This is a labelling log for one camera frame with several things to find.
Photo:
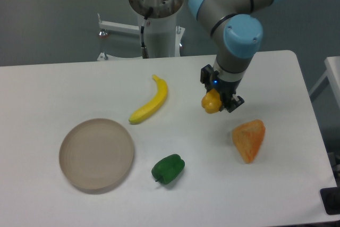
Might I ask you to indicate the beige round plate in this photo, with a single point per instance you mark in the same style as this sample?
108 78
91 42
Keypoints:
96 155

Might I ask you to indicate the white side table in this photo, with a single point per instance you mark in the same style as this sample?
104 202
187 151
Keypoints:
329 77

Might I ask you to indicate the black device at edge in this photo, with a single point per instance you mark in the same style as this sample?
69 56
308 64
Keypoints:
330 200

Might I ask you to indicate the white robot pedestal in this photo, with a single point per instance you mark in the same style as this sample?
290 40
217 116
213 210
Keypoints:
159 27

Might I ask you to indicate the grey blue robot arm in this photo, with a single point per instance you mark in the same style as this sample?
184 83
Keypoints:
229 24

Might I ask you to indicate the yellow toy banana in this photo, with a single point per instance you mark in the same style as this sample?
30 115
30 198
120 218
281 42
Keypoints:
151 107

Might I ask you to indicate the green toy pepper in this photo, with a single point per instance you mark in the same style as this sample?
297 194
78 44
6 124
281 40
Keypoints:
168 168

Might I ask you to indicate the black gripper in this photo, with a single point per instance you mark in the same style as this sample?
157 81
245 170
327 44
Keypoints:
227 90

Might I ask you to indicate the yellow toy pepper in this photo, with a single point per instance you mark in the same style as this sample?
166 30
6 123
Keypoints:
211 102

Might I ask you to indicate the orange triangular toy bread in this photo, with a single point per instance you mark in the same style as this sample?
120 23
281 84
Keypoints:
248 138

